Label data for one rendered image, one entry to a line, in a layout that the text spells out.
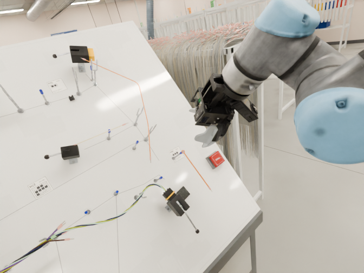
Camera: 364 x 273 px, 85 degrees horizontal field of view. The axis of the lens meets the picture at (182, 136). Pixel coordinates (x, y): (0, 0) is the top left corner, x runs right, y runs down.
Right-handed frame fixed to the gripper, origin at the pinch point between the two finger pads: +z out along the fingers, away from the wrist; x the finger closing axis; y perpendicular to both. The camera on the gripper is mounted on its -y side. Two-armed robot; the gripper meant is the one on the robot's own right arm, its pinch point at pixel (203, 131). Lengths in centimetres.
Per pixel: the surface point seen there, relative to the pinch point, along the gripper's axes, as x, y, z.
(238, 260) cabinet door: 39, -33, 49
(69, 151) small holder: -1.5, 35.8, 17.5
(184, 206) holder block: 17.0, 1.8, 18.1
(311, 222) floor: 30, -134, 86
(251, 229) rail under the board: 27, -30, 30
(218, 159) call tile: 0.1, -16.5, 20.9
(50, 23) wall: -917, 271, 644
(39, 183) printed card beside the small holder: 6, 44, 25
